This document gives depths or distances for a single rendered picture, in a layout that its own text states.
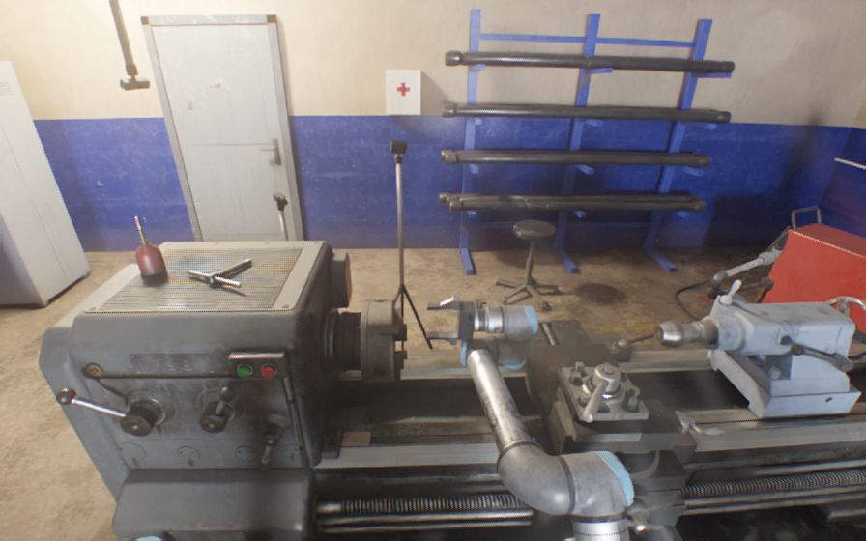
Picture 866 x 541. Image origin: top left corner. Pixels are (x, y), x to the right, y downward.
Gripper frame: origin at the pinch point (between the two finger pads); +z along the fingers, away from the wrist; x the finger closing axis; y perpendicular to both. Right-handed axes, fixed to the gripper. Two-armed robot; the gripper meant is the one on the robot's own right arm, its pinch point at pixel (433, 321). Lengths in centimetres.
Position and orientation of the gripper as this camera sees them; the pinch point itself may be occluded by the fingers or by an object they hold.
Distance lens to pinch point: 137.8
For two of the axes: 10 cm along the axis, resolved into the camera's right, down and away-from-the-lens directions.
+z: -10.0, 0.1, -0.5
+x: -0.2, 7.9, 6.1
